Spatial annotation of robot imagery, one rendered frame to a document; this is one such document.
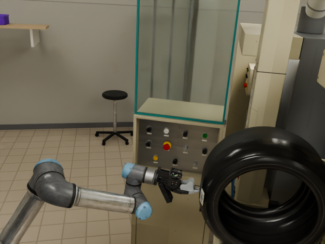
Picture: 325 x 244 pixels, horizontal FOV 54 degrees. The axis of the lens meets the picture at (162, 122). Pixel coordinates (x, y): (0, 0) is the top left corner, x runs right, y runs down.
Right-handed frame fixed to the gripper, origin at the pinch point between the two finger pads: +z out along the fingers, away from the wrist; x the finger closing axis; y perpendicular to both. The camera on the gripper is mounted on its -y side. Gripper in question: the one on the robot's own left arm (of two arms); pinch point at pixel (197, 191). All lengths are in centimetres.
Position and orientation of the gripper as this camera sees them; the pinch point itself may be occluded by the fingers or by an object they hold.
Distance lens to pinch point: 150.4
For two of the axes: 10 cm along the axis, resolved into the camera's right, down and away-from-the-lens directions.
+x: 1.9, -3.5, 9.2
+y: 1.6, -9.1, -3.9
